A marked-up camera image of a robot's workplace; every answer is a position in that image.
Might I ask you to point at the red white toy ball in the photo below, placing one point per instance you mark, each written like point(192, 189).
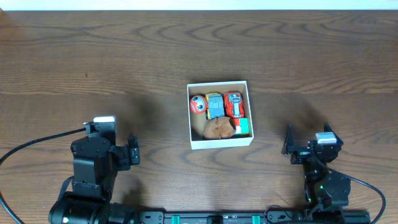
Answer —
point(198, 104)

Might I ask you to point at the brown plush toy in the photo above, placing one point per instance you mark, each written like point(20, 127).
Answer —
point(219, 128)

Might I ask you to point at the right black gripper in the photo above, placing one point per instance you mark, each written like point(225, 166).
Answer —
point(304, 153)

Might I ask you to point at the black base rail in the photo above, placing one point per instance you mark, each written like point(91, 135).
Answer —
point(269, 216)

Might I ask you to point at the colourful puzzle cube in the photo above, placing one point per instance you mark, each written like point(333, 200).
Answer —
point(241, 126)

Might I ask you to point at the grey yellow toy truck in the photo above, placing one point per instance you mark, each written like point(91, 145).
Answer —
point(215, 105)

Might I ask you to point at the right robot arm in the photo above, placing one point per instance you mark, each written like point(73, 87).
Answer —
point(326, 190)

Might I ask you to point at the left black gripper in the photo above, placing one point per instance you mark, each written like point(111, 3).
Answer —
point(127, 152)

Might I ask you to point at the white cardboard box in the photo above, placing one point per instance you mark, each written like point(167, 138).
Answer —
point(197, 121)

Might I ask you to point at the red toy fire truck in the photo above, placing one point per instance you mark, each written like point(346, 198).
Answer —
point(233, 104)

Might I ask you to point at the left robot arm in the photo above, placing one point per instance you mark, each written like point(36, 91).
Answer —
point(86, 196)

